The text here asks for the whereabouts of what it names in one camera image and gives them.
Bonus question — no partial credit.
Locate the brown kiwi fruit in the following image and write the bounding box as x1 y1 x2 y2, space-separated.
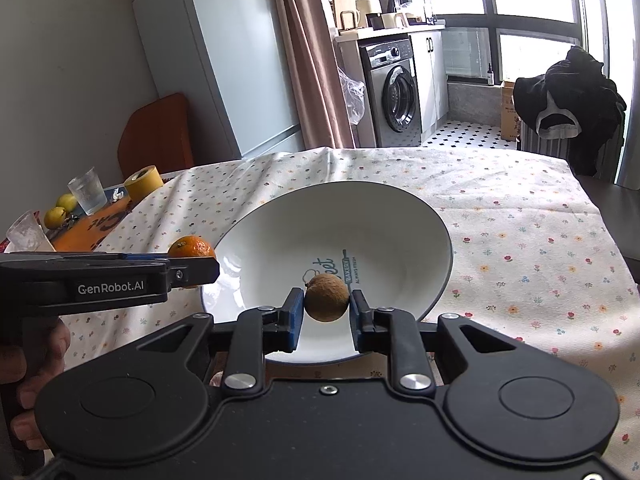
304 273 349 323

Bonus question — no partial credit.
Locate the large orange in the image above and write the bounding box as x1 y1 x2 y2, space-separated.
167 235 216 258

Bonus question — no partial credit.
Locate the left hand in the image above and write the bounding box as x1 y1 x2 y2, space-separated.
1 318 70 451

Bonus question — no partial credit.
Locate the clear plastic cup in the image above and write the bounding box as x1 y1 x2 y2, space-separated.
6 210 55 252

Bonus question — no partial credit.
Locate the orange cat mat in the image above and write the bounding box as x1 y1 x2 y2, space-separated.
52 197 132 252

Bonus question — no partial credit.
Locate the yellow lemon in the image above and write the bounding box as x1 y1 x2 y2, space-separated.
56 193 78 212
43 206 68 230

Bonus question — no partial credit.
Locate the clear drinking glass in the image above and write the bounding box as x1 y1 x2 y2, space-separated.
67 168 107 216

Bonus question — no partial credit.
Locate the white ceramic plate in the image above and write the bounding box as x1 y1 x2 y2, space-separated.
200 180 456 365

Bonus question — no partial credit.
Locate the yellow tape roll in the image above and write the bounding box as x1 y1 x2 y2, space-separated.
124 165 164 205

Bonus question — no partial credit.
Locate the orange wooden chair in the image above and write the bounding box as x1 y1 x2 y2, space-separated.
117 93 194 178

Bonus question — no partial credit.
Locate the cardboard box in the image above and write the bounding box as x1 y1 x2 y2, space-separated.
500 81 521 141

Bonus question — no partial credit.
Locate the silver washing machine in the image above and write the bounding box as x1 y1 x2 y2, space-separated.
360 37 422 148

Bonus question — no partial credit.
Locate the black clothes pile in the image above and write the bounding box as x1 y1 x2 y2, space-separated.
513 46 627 177

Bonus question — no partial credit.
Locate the brown curtain left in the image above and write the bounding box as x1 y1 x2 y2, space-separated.
274 0 356 148

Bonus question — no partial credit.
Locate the white refrigerator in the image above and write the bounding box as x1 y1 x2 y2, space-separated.
132 0 304 165

